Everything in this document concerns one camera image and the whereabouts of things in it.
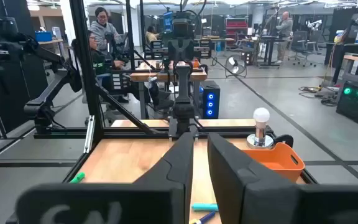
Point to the blue storage bin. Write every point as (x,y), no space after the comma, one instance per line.
(43,36)

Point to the red shelf unit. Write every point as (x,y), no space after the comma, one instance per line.
(236,25)

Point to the orange plastic bin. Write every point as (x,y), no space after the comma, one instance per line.
(278,165)

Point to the dark blue marker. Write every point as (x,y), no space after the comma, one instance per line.
(208,215)

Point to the silver metal bracket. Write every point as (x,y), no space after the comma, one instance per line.
(89,133)

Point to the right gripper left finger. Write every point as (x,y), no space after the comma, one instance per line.
(120,202)

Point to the round floor fan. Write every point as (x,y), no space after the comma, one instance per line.
(235,66)

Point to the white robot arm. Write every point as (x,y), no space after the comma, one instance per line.
(314,24)

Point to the black standing desk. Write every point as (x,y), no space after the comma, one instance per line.
(267,53)

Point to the teal highlighter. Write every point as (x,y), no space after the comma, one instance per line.
(205,207)

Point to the person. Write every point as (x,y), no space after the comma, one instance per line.
(96,62)
(151,36)
(285,28)
(102,31)

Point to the computer tower green lights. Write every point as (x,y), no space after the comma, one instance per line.
(356,102)

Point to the dark office chair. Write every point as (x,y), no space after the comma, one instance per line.
(300,40)

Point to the green marker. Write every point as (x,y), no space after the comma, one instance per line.
(77,177)

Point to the wooden work table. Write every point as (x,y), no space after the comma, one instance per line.
(148,76)

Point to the white bulb chrome lamp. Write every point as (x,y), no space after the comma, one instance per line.
(260,116)

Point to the thin yellow marker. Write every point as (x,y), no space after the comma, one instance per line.
(193,221)

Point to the metal leg desk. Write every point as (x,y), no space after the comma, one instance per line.
(350,46)

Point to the black labelled drawer unit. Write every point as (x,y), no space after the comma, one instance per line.
(117,82)

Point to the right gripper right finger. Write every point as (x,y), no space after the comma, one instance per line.
(259,202)

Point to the black aluminium table frame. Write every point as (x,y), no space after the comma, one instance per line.
(85,77)

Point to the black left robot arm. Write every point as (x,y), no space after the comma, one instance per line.
(182,87)

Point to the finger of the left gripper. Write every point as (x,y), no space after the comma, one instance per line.
(175,51)
(187,51)

